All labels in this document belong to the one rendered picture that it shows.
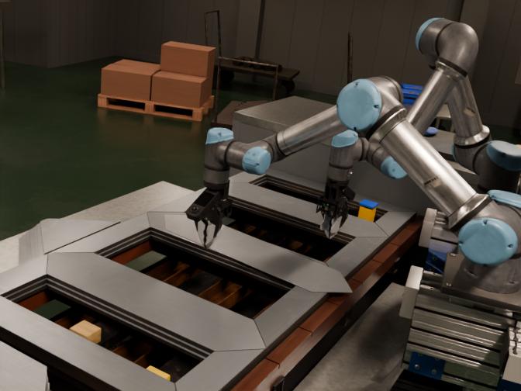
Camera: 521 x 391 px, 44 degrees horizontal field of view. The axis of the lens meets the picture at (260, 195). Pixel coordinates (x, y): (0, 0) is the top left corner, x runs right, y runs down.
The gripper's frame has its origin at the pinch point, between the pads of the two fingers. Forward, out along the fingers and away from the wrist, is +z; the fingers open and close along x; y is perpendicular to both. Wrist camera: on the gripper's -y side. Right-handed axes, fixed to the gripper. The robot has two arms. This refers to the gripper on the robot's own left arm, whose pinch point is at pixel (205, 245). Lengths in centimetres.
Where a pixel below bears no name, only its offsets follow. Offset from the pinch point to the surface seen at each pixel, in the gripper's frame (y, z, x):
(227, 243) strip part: 16.8, 5.9, 2.3
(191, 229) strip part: 17.2, 5.9, 17.2
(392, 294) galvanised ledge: 54, 23, -45
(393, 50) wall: 701, 18, 182
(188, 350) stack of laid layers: -36.4, 8.1, -21.2
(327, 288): 11.9, 5.7, -36.0
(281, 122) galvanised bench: 102, -14, 32
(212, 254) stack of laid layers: 8.5, 7.1, 2.3
